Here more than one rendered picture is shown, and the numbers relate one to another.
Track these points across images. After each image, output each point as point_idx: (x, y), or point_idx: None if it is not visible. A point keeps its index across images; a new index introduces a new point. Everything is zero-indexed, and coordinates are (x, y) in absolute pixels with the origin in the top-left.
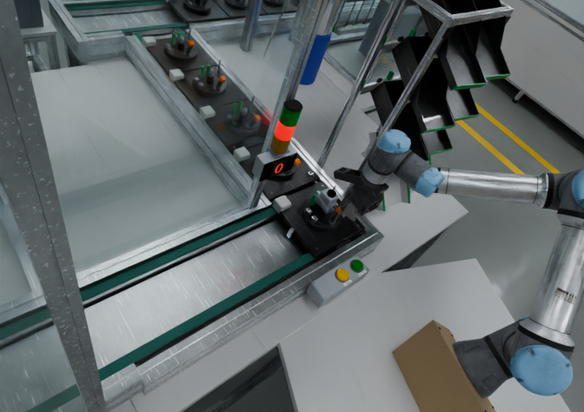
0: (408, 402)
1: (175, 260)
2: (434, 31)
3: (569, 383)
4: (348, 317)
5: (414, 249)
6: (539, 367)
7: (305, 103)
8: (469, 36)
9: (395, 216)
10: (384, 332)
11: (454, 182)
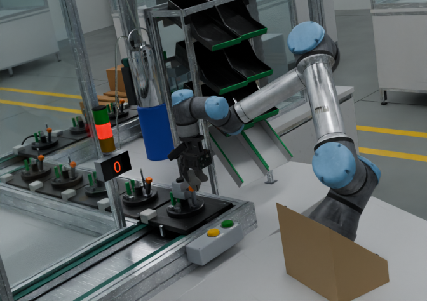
0: (308, 294)
1: (61, 275)
2: None
3: (349, 157)
4: (238, 269)
5: (302, 212)
6: (325, 160)
7: (171, 169)
8: (215, 18)
9: (279, 200)
10: (277, 266)
11: (245, 105)
